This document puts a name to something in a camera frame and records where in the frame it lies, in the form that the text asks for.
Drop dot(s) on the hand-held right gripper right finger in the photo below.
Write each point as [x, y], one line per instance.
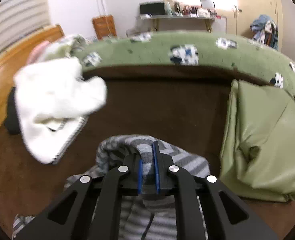
[157, 167]

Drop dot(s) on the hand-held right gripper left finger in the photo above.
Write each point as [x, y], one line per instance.
[140, 177]

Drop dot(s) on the grey striped zip hoodie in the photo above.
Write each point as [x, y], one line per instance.
[187, 165]

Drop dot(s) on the pile of clothes on chair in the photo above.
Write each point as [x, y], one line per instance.
[265, 30]

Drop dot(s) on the folded olive green garment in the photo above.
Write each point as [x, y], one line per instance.
[262, 142]

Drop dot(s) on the white fleece jacket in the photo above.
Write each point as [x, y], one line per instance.
[55, 97]

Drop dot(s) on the green panda print blanket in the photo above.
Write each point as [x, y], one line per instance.
[162, 47]

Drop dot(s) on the wooden chair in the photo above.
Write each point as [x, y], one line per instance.
[104, 27]

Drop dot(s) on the pale green pillow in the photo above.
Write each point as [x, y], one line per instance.
[67, 46]

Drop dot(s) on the white desk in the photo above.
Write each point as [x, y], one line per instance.
[177, 17]

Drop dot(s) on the black laptop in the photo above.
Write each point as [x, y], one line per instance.
[152, 8]

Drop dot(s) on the group of bottles on desk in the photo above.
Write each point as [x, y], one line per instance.
[190, 10]

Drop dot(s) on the pink pillow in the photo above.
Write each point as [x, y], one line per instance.
[38, 51]

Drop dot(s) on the standing mirror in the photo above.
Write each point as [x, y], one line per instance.
[208, 3]

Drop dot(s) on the wooden headboard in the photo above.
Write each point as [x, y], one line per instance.
[7, 62]

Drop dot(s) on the cream door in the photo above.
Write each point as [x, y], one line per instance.
[257, 5]

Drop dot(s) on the striped window blind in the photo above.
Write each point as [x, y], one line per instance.
[15, 12]

